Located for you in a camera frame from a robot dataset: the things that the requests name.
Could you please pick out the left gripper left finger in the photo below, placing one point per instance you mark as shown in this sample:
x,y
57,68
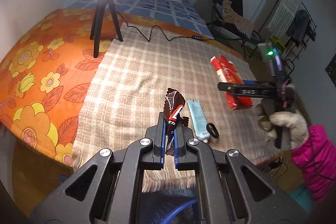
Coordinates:
x,y
160,142

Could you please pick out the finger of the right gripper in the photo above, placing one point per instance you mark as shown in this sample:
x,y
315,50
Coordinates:
x,y
247,90

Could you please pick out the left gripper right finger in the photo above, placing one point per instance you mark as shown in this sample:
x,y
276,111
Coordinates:
x,y
179,145

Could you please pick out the red paper carton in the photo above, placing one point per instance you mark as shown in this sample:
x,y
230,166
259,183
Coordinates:
x,y
227,73

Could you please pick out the light blue tube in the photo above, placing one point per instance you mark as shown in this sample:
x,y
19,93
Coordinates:
x,y
199,120

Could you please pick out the brown snack wrapper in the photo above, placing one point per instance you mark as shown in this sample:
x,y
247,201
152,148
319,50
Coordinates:
x,y
174,104

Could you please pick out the right hand beige glove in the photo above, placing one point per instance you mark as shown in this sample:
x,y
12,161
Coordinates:
x,y
287,130

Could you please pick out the yellow crate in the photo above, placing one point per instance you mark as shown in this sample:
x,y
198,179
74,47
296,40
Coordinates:
x,y
278,44

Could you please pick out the blue plastic basket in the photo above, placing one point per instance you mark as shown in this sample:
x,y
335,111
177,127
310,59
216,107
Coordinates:
x,y
158,208

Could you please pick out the pink jacket sleeve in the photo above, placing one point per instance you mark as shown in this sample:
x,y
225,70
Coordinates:
x,y
316,160

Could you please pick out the beige plaid blanket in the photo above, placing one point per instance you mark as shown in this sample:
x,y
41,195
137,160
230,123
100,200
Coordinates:
x,y
127,93

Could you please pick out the metal drying rack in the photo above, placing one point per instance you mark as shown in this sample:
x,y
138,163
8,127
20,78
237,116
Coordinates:
x,y
291,22

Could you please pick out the black bedside stand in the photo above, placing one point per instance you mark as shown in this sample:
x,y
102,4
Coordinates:
x,y
222,16

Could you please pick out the blue checkered sheet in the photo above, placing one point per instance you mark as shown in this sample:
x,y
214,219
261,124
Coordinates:
x,y
178,12

